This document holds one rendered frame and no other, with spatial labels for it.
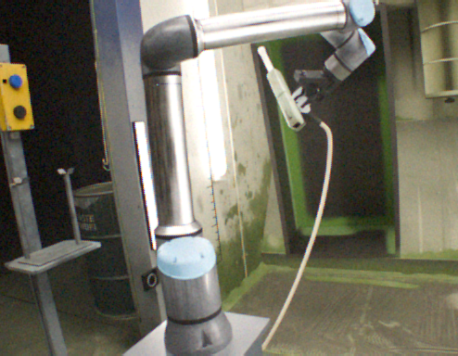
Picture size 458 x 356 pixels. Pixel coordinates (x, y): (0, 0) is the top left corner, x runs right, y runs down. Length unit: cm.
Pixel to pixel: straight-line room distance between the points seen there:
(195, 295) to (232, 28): 67
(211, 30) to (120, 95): 93
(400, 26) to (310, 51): 134
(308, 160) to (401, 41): 147
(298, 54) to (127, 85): 90
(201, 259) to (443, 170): 236
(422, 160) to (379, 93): 110
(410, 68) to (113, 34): 226
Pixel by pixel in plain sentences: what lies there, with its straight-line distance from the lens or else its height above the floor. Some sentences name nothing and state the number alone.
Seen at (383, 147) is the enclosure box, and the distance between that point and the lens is 212.
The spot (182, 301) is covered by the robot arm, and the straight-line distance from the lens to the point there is 94.
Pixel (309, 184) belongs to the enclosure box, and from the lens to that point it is 222.
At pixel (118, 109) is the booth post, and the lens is 182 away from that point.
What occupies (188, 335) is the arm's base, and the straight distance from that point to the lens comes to 98.
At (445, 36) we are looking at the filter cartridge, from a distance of 285.
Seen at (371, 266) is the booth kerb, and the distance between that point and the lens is 283.
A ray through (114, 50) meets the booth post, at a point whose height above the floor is 162.
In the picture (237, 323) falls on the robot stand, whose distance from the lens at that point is 112.
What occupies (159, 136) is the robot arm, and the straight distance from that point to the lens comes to 104.
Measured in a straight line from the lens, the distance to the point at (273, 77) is 146.
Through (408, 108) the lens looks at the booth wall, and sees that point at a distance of 318.
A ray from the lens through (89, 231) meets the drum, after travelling 255.
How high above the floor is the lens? 120
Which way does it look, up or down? 8 degrees down
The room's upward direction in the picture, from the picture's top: 7 degrees counter-clockwise
